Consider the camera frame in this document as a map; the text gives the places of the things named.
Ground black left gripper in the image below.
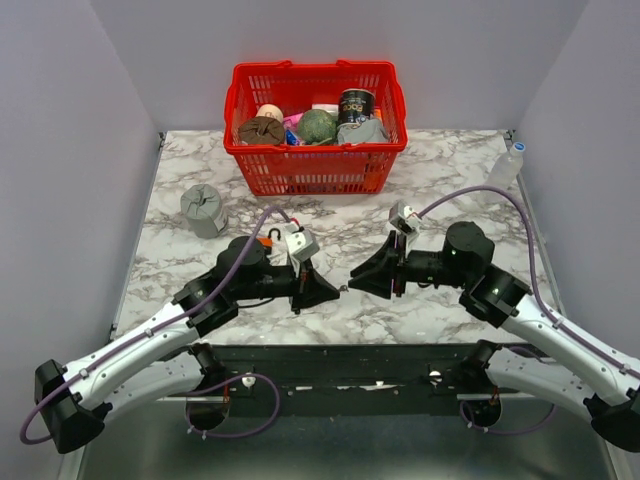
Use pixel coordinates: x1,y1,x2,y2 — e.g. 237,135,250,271
235,256,341,316

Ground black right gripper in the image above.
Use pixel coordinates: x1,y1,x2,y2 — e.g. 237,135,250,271
348,228,470,299

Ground orange black padlock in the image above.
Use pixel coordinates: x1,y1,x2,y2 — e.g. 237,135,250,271
257,227,282,251

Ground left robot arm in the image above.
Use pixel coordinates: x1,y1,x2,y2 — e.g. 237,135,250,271
34,233,340,454

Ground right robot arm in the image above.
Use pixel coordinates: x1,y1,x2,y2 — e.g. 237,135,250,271
348,222,639,453

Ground grey wrapped roll on table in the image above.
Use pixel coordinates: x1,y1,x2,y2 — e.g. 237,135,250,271
180,184,228,239

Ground grey wrapped roll in basket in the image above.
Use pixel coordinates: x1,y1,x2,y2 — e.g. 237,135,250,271
337,118,389,145

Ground green round ball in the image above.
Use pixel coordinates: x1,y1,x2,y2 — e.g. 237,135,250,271
297,109,337,145

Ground clear plastic bottle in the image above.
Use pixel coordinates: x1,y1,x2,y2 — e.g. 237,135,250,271
484,142,526,191

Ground red plastic basket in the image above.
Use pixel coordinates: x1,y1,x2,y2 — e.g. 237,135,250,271
224,60,408,196

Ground brown wrapped roll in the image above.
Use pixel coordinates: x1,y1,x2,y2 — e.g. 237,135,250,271
238,116,285,146

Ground pink packet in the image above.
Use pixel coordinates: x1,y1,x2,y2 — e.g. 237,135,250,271
283,113,304,146

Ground black can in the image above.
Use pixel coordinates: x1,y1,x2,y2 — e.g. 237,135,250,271
337,88,375,126

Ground beige egg shaped object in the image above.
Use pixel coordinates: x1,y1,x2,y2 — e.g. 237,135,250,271
256,104,284,123

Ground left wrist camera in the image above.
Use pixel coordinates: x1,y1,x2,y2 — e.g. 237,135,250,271
284,222,320,262

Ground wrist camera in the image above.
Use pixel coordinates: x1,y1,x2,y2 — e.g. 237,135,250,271
389,200,422,239
284,222,320,262

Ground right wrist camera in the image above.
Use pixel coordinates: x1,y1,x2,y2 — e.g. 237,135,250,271
389,200,422,239

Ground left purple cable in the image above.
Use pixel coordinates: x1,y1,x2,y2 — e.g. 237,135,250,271
19,204,306,445

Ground purple cable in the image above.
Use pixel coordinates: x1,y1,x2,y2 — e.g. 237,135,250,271
19,204,306,445
417,185,640,435

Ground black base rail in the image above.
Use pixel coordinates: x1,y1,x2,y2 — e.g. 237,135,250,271
164,339,551,419

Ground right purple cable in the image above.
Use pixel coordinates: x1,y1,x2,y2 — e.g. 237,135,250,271
417,185,640,435

